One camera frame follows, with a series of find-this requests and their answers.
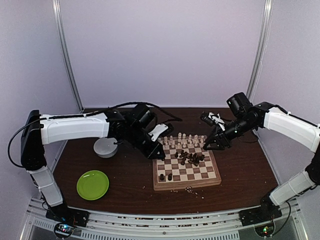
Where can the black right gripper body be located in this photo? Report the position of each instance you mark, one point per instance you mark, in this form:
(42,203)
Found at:
(243,126)

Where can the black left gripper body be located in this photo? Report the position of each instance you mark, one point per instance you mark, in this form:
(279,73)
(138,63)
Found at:
(135,139)

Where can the dark rook chess piece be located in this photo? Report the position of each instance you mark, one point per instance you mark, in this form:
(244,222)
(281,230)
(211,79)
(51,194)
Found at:
(162,178)

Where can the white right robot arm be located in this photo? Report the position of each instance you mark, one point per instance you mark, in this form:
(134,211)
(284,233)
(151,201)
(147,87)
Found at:
(302,146)

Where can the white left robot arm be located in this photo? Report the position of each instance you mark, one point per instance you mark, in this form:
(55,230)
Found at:
(41,130)

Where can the wooden chess board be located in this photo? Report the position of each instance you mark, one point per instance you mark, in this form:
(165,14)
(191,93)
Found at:
(185,176)

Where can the dark knight chess piece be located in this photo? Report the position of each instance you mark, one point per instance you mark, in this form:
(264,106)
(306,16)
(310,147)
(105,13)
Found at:
(170,176)

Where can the white ceramic bowl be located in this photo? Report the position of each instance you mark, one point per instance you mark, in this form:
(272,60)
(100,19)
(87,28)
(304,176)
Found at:
(105,147)

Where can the green plate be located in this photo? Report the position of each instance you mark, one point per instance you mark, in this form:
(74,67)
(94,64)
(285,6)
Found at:
(92,185)

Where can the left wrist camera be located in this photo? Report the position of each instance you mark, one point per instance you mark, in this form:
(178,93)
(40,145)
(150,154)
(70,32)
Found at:
(160,130)

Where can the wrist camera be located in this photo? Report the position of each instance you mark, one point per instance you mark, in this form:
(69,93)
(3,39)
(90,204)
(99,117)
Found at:
(160,130)
(212,119)

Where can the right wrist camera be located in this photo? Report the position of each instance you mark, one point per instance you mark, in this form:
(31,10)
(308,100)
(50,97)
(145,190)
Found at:
(212,119)

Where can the right aluminium corner post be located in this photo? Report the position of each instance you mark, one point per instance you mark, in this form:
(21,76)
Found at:
(261,47)

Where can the aluminium front frame rail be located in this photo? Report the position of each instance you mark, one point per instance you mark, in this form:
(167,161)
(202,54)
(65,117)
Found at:
(221,225)

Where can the aluminium corner frame post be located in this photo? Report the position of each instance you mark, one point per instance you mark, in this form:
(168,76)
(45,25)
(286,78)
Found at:
(56,4)

